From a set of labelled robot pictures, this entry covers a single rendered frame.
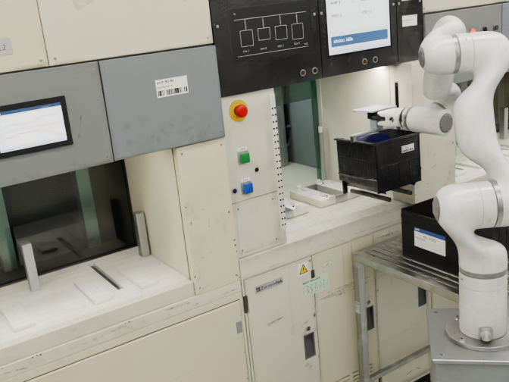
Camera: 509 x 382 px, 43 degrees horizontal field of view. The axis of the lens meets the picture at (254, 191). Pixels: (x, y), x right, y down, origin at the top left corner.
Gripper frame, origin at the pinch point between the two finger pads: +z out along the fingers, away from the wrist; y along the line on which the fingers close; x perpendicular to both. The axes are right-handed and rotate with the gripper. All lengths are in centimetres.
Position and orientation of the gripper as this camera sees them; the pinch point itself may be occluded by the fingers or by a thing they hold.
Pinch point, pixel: (376, 114)
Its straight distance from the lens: 234.3
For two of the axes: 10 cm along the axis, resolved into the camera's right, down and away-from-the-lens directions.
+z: -5.5, -1.9, 8.2
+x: -0.9, -9.5, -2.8
